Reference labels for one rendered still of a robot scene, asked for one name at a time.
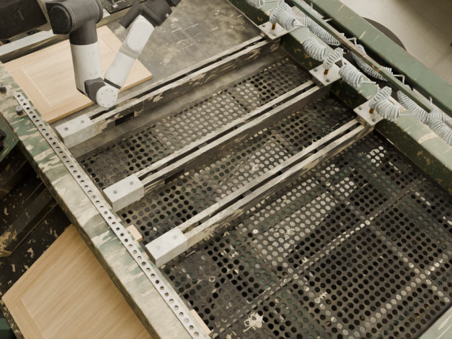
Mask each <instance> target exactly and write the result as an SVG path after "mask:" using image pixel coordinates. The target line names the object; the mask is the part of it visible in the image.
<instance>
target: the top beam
mask: <svg viewBox="0 0 452 339"><path fill-rule="evenodd" d="M228 1H229V2H231V3H232V4H233V5H234V6H235V7H236V8H238V10H240V11H241V12H242V13H243V14H244V15H246V16H247V17H248V18H249V19H250V20H252V21H253V22H254V23H255V24H256V25H257V26H260V25H262V24H265V23H266V22H269V19H270V16H271V13H272V12H273V11H274V9H275V8H277V5H276V2H271V3H265V4H264V6H263V7H261V8H259V9H257V8H255V7H252V6H251V5H249V3H247V1H246V0H228ZM309 37H314V38H315V39H316V40H317V42H318V43H319V44H321V45H322V46H325V47H326V50H327V52H328V53H332V52H333V51H334V50H333V49H332V48H330V47H329V46H328V45H327V44H326V43H325V42H323V41H322V40H321V39H320V38H318V37H317V36H316V35H315V34H314V33H313V32H311V31H310V30H309ZM306 38H307V28H306V27H300V28H297V29H296V30H293V31H291V32H289V33H286V34H284V35H282V36H281V37H280V42H279V45H280V46H281V47H283V48H284V49H285V50H286V51H287V52H288V53H289V54H290V55H292V56H293V57H294V58H295V59H297V60H298V61H299V62H300V63H301V64H302V65H303V66H304V67H305V68H306V69H308V70H309V71H310V70H312V69H314V68H316V67H318V66H320V65H322V64H323V62H324V61H325V60H322V61H318V60H316V59H313V58H312V57H310V56H309V55H308V54H307V53H306V52H305V50H304V48H303V46H302V43H303V41H304V40H305V39H306ZM328 53H327V54H328ZM330 89H331V90H332V91H333V92H334V93H335V94H336V95H338V96H339V97H340V98H341V99H343V100H344V101H345V102H346V103H347V104H348V105H349V106H350V107H351V108H353V109H355V108H357V107H359V106H360V105H362V104H364V103H365V102H367V101H369V100H370V99H372V98H373V96H375V94H377V85H375V84H372V83H362V84H361V85H360V86H359V87H353V86H350V84H347V82H345V81H344V80H342V78H339V79H338V80H336V81H334V82H333V83H332V86H331V88H330ZM398 111H400V114H411V113H409V111H407V110H406V109H405V108H404V107H403V106H402V107H401V108H400V109H398ZM375 128H376V129H377V130H378V131H379V132H380V133H381V134H383V135H384V136H385V137H386V138H387V139H389V140H390V141H391V142H392V143H393V144H394V145H395V146H396V147H398V148H399V149H400V150H401V151H402V152H404V153H405V154H406V155H407V156H408V157H409V158H410V159H411V160H412V161H414V162H415V163H416V164H417V165H419V166H420V167H421V168H422V169H423V170H424V171H425V172H426V173H427V174H429V175H430V176H431V177H432V178H434V179H435V180H436V181H437V182H438V183H439V184H440V185H441V186H442V187H444V188H445V189H446V190H447V191H448V192H450V193H451V194H452V147H451V146H450V145H449V144H448V143H446V142H445V141H444V140H442V138H440V137H439V136H438V135H436V134H435V133H434V132H433V131H431V129H429V128H428V127H427V126H426V125H424V124H423V123H422V122H421V121H419V119H417V118H416V117H415V116H400V117H398V119H397V120H396V121H393V122H391V121H390V120H387V119H382V120H380V121H379V122H377V123H376V125H375Z"/></svg>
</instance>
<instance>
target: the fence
mask: <svg viewBox="0 0 452 339"><path fill-rule="evenodd" d="M130 8H131V7H129V8H127V9H124V10H122V11H119V12H116V13H113V14H109V13H108V12H107V11H106V10H105V9H103V11H104V15H103V18H102V20H101V22H100V23H98V24H96V27H98V26H102V25H104V24H107V23H109V22H113V21H114V20H118V19H120V18H122V17H124V15H125V14H126V13H127V12H128V10H129V9H130ZM68 37H69V34H66V35H60V34H53V33H52V30H50V31H48V32H47V31H42V32H39V33H37V34H34V35H31V36H28V37H26V38H22V39H20V40H17V41H15V42H11V43H9V44H6V45H3V46H0V61H1V62H2V63H3V62H5V61H8V60H11V59H14V58H16V57H19V56H22V55H23V54H27V53H29V52H32V51H34V50H38V49H39V48H43V47H45V46H48V45H50V44H54V43H55V42H59V41H61V40H64V39H66V38H68Z"/></svg>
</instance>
